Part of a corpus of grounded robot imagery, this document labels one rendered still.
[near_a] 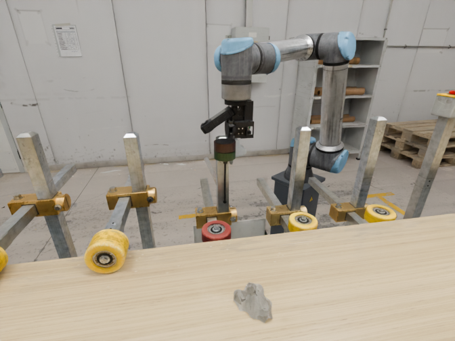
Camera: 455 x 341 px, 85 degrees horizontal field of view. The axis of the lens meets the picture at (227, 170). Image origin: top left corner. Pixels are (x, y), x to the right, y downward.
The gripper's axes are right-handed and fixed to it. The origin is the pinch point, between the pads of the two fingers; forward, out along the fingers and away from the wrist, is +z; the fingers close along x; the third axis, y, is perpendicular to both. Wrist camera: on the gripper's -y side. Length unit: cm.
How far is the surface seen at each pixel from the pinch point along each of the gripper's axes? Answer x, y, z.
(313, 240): -30.6, 16.5, 11.1
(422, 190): -9, 71, 13
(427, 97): 266, 363, 24
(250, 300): -45.2, -4.1, 10.2
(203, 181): 15.7, -7.9, 15.0
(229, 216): -10.3, -1.8, 15.5
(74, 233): 109, -111, 101
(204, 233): -23.7, -10.7, 10.4
